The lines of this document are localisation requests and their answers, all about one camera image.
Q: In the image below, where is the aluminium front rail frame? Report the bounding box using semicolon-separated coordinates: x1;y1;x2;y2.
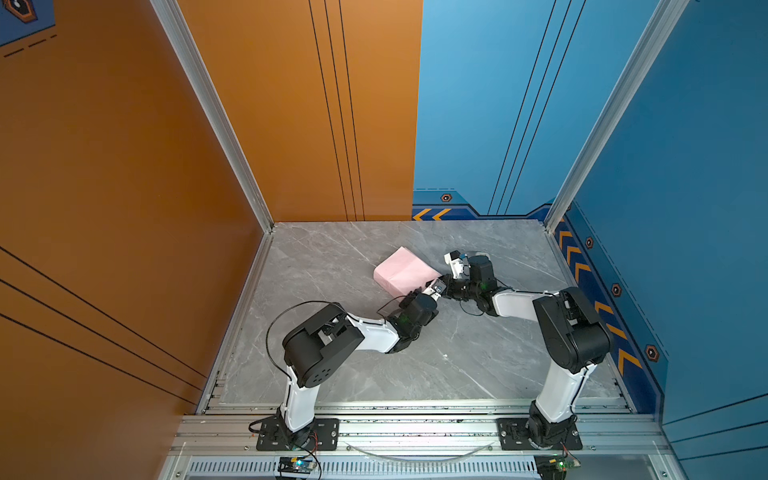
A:
160;398;684;479

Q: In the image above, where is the clear curved cable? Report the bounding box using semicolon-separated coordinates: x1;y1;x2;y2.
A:
341;440;499;464

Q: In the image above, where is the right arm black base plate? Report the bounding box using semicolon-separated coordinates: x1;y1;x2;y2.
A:
496;417;583;451

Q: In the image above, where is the right green circuit board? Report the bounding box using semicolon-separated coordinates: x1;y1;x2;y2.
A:
534;457;567;480

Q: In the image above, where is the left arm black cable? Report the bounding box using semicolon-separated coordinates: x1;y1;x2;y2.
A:
263;299;337;385

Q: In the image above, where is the left aluminium corner post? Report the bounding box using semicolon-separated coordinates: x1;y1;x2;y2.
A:
150;0;274;234

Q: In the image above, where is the aluminium corner post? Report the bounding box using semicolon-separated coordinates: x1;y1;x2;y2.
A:
150;0;274;234
543;0;689;234

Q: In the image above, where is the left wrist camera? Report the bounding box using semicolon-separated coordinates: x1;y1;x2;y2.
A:
422;277;447;300

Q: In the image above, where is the right aluminium corner post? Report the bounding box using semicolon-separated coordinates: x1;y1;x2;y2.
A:
543;0;689;234

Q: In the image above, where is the left green circuit board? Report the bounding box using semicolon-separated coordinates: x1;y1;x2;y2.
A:
276;456;319;479

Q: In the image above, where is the green circuit board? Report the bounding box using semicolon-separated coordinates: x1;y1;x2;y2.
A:
534;457;567;480
276;456;319;479

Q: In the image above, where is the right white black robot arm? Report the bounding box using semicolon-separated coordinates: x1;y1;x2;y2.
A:
442;250;612;449

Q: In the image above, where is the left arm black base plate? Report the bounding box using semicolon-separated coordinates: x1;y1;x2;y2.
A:
249;416;340;452

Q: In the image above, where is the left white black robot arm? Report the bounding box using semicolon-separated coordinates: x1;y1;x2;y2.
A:
277;287;441;447

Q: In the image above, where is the purple wrapping paper sheet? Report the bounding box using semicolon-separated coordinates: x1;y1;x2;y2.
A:
373;247;440;297

